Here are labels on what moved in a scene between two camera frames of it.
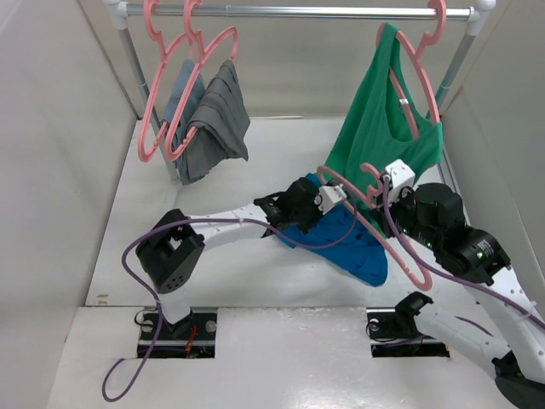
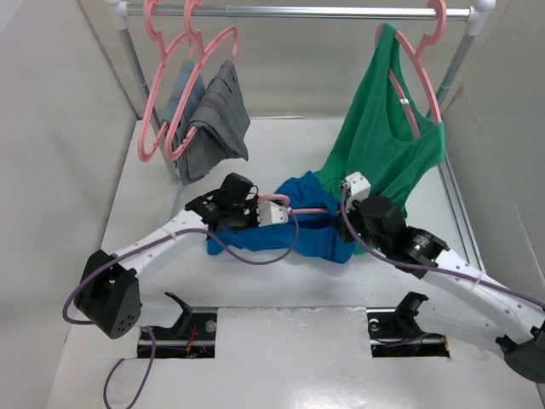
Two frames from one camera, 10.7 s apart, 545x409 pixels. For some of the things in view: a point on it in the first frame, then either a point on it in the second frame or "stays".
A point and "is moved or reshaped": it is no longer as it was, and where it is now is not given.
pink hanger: x=166 y=52 stays
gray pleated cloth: x=223 y=123 stays
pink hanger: x=374 y=199 is moved or reshaped
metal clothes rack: x=117 y=11 stays
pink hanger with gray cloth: x=196 y=38 stays
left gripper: x=304 y=227 to x=253 y=204
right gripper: x=381 y=214 to x=343 y=231
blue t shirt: x=338 y=235 is moved or reshaped
